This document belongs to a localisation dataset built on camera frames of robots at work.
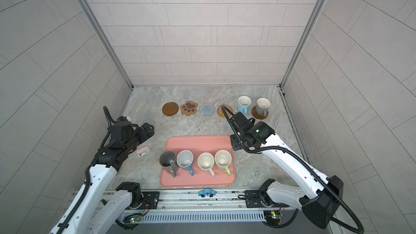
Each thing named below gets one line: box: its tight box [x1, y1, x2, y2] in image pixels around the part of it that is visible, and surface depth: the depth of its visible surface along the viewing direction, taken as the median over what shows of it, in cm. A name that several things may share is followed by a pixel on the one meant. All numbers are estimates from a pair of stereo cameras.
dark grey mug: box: [159, 150, 180, 178], surface depth 75 cm
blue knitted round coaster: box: [198, 102, 216, 117], surface depth 106 cm
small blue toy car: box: [198, 188, 218, 198], surface depth 74 cm
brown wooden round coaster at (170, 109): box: [161, 101, 179, 116], surface depth 105 cm
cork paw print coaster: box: [179, 100, 198, 117], surface depth 106 cm
